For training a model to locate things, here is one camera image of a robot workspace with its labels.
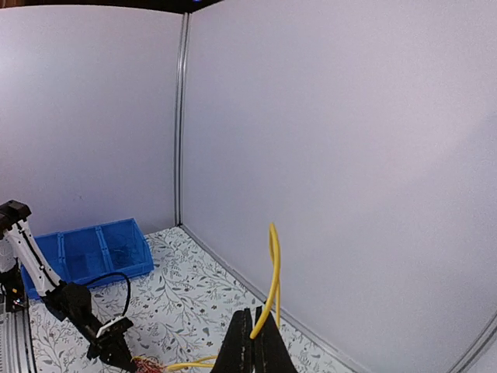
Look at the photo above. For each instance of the blue plastic divided bin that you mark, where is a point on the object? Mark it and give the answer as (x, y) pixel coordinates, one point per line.
(83, 254)

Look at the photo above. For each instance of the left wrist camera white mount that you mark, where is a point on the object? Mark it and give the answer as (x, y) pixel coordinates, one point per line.
(118, 325)

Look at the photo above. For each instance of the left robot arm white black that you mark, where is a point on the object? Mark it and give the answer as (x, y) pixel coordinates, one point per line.
(15, 230)

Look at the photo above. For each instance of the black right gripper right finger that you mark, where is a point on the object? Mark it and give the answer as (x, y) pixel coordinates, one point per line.
(269, 353)

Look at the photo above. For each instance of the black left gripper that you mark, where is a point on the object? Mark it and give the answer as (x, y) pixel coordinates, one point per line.
(74, 302)

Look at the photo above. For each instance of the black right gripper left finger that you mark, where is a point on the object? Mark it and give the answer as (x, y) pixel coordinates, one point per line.
(235, 354)

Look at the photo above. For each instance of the left aluminium frame post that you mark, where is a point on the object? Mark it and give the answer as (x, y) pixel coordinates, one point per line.
(179, 114)

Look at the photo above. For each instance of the floral patterned table mat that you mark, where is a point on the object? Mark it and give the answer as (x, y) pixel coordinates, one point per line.
(180, 311)

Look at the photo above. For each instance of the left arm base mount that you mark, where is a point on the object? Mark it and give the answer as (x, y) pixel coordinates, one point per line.
(12, 287)

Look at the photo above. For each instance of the front aluminium rail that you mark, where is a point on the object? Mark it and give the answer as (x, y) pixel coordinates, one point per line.
(16, 342)

